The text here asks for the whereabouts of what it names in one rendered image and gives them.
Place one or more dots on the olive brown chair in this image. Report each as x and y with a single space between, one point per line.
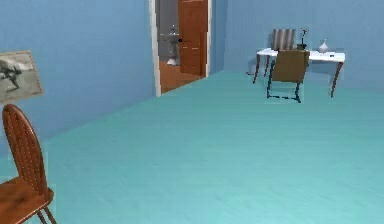
290 66

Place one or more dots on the white table with brown legs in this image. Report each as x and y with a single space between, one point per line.
328 56

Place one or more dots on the dark potted plant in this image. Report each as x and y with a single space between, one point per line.
302 41

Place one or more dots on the framed grey picture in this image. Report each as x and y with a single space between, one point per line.
15 76

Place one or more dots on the brown wooden room door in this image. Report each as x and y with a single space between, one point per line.
192 33

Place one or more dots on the brown wooden chair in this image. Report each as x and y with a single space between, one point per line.
23 160

